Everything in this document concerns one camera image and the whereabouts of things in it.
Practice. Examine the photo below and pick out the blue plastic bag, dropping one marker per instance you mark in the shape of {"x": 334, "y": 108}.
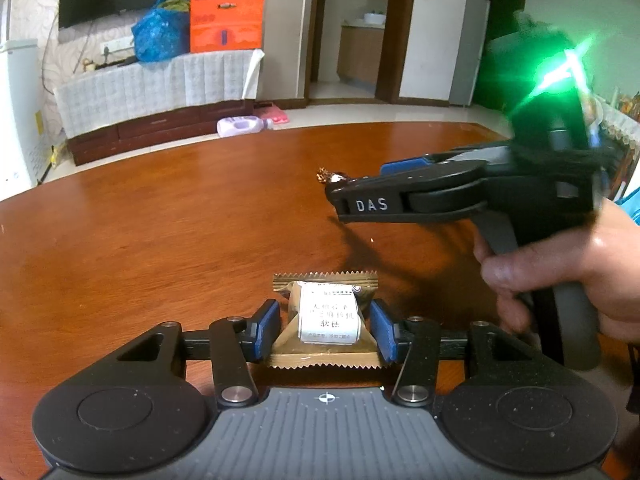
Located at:
{"x": 163, "y": 32}

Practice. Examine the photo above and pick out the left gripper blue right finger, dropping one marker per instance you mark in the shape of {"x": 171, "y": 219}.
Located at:
{"x": 383, "y": 330}

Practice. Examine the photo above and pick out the white lace cabinet cloth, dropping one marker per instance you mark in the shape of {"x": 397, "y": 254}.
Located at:
{"x": 105, "y": 98}

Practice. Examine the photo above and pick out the silver refrigerator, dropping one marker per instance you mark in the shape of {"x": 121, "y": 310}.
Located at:
{"x": 470, "y": 52}

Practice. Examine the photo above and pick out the wooden kitchen cabinet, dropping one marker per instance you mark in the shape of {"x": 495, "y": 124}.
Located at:
{"x": 360, "y": 54}

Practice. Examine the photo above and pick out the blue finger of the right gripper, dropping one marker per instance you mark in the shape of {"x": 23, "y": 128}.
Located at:
{"x": 405, "y": 165}

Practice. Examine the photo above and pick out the purple detergent bottle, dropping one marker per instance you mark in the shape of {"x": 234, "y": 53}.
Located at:
{"x": 238, "y": 126}

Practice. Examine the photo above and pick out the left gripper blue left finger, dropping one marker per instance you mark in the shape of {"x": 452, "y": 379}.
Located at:
{"x": 263, "y": 329}

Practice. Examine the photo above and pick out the white chest freezer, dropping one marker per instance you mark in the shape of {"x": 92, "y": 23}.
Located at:
{"x": 25, "y": 145}

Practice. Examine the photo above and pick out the dining table with cloth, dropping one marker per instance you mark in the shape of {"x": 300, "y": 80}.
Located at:
{"x": 620, "y": 135}

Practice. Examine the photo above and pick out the dark wood tv cabinet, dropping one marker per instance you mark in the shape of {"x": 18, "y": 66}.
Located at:
{"x": 184, "y": 123}

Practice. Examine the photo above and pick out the person right hand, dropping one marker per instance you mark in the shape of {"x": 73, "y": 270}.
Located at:
{"x": 603, "y": 257}

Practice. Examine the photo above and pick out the gold snack bar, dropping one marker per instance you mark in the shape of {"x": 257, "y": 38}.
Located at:
{"x": 326, "y": 323}

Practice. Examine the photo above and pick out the pink slippers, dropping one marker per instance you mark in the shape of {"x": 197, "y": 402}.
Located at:
{"x": 270, "y": 111}

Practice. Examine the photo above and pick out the gold foil candy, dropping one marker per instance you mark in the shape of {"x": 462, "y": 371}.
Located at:
{"x": 327, "y": 177}

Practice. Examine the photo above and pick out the orange gift box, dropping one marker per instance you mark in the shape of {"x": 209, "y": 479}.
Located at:
{"x": 225, "y": 25}

